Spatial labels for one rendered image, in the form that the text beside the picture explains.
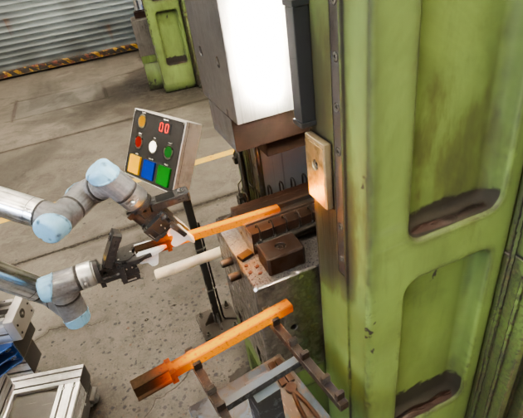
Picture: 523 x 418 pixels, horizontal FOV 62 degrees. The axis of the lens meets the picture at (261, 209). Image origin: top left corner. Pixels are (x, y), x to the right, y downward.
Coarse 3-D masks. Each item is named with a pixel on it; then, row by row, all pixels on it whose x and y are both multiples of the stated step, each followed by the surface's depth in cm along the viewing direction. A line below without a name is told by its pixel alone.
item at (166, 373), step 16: (288, 304) 107; (256, 320) 104; (224, 336) 102; (240, 336) 102; (192, 352) 99; (208, 352) 99; (160, 368) 95; (176, 368) 96; (144, 384) 93; (160, 384) 96
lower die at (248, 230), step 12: (276, 192) 152; (288, 192) 151; (300, 192) 148; (240, 204) 148; (252, 204) 147; (264, 204) 145; (300, 204) 140; (312, 204) 141; (264, 216) 137; (276, 216) 137; (288, 216) 137; (240, 228) 143; (252, 228) 134; (264, 228) 133; (276, 228) 134; (252, 240) 132
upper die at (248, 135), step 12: (216, 108) 121; (216, 120) 126; (228, 120) 113; (264, 120) 114; (276, 120) 116; (288, 120) 117; (228, 132) 117; (240, 132) 113; (252, 132) 115; (264, 132) 116; (276, 132) 118; (288, 132) 119; (300, 132) 120; (240, 144) 115; (252, 144) 116
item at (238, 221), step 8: (264, 208) 139; (272, 208) 139; (280, 208) 139; (240, 216) 136; (248, 216) 136; (256, 216) 136; (216, 224) 134; (224, 224) 134; (232, 224) 134; (240, 224) 135; (192, 232) 131; (200, 232) 131; (208, 232) 132; (216, 232) 133; (160, 240) 129; (168, 240) 128; (136, 248) 126; (144, 248) 126; (168, 248) 128
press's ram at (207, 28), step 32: (192, 0) 108; (224, 0) 92; (256, 0) 94; (192, 32) 119; (224, 32) 95; (256, 32) 97; (224, 64) 100; (256, 64) 101; (288, 64) 104; (224, 96) 109; (256, 96) 105; (288, 96) 108
